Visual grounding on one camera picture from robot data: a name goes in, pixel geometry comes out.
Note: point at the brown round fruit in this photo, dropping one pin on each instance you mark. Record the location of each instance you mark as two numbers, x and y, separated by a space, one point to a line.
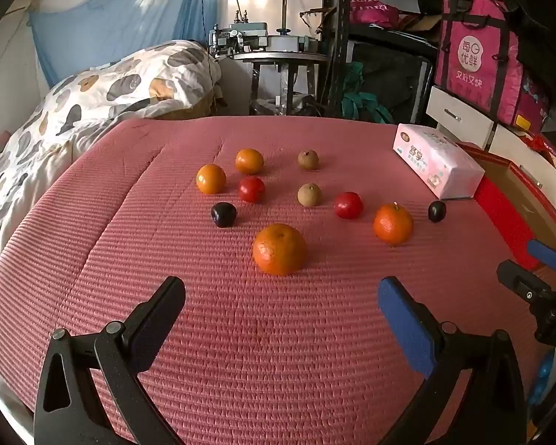
309 194
308 159

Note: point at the pink printed bag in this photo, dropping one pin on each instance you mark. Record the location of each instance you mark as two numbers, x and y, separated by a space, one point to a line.
370 7

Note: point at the dark purple plum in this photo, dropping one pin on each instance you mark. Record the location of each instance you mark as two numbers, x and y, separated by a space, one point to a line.
223 214
437 211

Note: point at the red cardboard box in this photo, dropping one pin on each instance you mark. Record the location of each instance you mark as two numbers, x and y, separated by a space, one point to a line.
500 204

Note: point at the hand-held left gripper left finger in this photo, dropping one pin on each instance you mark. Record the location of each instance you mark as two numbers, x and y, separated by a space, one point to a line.
160 324

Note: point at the grey sewing machine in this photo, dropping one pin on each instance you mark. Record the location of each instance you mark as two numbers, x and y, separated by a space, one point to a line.
241 37

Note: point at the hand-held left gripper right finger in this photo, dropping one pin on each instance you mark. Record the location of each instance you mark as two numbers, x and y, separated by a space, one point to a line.
405 329

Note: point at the brown cardboard box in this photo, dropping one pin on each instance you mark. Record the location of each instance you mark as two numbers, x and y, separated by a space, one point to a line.
421 21

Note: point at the pink ribbed mat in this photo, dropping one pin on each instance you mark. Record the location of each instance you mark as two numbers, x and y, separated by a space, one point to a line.
278 333

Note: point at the white patterned quilt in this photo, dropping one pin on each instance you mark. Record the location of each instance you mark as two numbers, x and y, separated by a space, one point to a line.
97 97

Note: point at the orange with stem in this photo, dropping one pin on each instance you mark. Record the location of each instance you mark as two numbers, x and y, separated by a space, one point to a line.
393 224

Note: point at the small red fruit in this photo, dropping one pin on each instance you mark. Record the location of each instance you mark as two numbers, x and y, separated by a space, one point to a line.
348 205
251 189

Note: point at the pink tissue pack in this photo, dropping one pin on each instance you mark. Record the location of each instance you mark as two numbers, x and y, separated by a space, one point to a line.
438 162

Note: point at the person's right hand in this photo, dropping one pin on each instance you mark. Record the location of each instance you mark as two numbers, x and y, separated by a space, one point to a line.
544 373

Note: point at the black suitcase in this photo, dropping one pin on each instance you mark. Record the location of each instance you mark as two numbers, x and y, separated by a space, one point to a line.
398 74

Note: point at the pink patterned bag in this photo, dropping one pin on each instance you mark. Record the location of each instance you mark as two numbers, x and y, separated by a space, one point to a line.
533 102

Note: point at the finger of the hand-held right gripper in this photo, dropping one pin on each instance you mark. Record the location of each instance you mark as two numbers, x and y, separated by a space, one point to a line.
544 253
519 280

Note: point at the black metal rack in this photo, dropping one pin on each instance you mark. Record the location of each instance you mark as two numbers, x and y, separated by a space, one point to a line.
336 32

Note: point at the large orange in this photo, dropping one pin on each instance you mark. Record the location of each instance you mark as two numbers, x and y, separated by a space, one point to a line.
279 249

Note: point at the blue mosquito net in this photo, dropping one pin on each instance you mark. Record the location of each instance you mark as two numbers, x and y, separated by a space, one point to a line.
120 9

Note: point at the pink insulated bag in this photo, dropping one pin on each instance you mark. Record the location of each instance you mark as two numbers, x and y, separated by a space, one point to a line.
472 65

